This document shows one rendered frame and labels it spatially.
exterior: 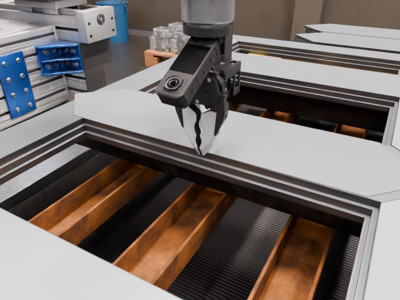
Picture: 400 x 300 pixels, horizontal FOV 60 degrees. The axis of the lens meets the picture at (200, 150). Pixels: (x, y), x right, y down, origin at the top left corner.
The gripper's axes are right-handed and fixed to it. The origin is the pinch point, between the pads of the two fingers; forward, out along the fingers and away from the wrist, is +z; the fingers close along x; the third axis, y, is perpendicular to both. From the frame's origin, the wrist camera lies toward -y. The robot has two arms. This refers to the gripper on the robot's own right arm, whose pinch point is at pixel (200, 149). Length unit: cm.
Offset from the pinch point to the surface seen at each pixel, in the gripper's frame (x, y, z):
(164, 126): 11.2, 5.7, 0.8
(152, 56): 208, 263, 72
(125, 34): 313, 342, 74
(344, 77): -14, 54, 1
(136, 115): 19.1, 7.0, 0.7
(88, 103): 32.6, 6.9, 0.7
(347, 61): -11, 78, 3
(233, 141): -3.1, 6.6, 0.8
